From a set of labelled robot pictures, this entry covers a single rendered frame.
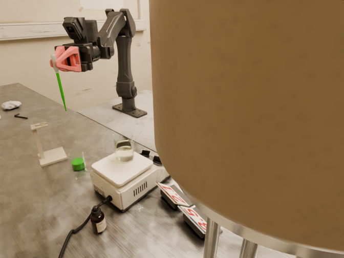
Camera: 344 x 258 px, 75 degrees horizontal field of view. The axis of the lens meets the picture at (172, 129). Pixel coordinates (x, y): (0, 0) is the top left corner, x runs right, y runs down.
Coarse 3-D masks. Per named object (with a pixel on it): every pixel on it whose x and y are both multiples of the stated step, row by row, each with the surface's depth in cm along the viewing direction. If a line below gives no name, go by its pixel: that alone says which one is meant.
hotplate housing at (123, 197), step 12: (156, 168) 61; (96, 180) 58; (132, 180) 56; (144, 180) 58; (156, 180) 62; (108, 192) 56; (120, 192) 53; (132, 192) 56; (144, 192) 60; (120, 204) 54; (132, 204) 57
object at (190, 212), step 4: (184, 208) 53; (188, 208) 55; (188, 212) 52; (192, 212) 54; (192, 216) 51; (196, 216) 53; (196, 220) 50; (200, 220) 52; (200, 224) 49; (204, 224) 51; (204, 228) 48
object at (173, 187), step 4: (160, 188) 58; (172, 188) 63; (176, 188) 63; (160, 192) 61; (164, 192) 56; (176, 192) 61; (180, 192) 61; (164, 196) 59; (168, 196) 55; (180, 196) 60; (184, 196) 60; (168, 200) 58; (172, 200) 54; (184, 200) 59; (188, 200) 59; (172, 204) 56; (176, 204) 56; (180, 204) 55; (184, 204) 56; (188, 204) 58; (192, 204) 58
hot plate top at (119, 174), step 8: (104, 160) 60; (112, 160) 60; (136, 160) 60; (144, 160) 60; (96, 168) 57; (104, 168) 57; (112, 168) 57; (120, 168) 57; (128, 168) 57; (136, 168) 57; (144, 168) 57; (104, 176) 55; (112, 176) 55; (120, 176) 55; (128, 176) 55; (136, 176) 56; (120, 184) 52
